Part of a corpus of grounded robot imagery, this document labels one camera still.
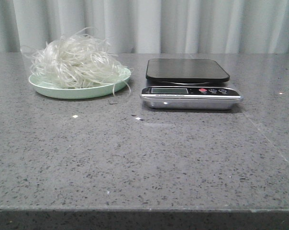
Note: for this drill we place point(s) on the light green round plate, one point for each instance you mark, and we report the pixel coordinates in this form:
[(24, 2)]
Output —
[(53, 91)]

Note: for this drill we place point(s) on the white vermicelli noodle bundle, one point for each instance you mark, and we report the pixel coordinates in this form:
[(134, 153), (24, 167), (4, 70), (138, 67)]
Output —
[(75, 62)]

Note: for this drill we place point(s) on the black silver kitchen scale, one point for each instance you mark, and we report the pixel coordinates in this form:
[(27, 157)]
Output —
[(181, 83)]

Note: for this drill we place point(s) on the white pleated curtain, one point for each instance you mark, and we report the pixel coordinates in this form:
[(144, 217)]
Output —
[(151, 26)]

